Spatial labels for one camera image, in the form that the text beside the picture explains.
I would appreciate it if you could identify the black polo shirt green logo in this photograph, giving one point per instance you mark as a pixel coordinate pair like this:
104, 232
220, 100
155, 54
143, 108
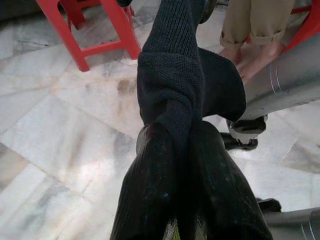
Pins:
172, 75

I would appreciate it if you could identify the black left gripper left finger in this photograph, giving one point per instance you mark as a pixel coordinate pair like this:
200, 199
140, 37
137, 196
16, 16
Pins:
150, 187

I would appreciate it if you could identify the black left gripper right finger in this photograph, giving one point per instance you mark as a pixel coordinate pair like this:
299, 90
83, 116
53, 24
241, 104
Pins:
225, 195

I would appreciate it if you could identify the person in khaki trousers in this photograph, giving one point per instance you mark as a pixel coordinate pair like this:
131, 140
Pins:
250, 20

